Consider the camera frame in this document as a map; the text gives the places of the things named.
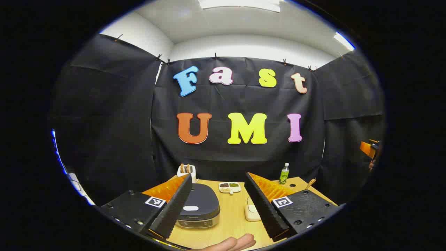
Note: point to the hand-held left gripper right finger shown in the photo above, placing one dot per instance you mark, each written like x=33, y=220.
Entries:
x=264, y=209

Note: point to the white rice container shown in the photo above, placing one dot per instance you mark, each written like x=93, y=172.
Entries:
x=251, y=212

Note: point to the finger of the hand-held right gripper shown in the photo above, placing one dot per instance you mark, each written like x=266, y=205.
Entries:
x=366, y=149

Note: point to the green drink bottle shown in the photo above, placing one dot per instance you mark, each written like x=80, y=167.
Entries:
x=284, y=176

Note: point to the white toaster with bread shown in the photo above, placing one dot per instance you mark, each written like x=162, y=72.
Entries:
x=186, y=174

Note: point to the dark grey rice cooker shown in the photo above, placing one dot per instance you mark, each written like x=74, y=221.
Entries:
x=204, y=202

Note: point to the white side desk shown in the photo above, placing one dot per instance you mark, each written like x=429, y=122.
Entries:
x=75, y=181

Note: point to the small ceiling light panel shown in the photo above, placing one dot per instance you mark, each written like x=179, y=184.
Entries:
x=344, y=41

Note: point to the wooden spoon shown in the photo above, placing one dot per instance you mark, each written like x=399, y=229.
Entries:
x=310, y=183

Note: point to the large ceiling light panel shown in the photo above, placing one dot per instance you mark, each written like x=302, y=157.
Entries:
x=240, y=5

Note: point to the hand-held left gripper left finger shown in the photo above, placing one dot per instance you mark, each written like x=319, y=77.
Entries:
x=174, y=209

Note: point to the white divided grain dish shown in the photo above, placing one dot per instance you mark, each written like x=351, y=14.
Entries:
x=230, y=187

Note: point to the black backdrop cloth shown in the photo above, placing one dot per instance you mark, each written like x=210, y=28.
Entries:
x=122, y=122

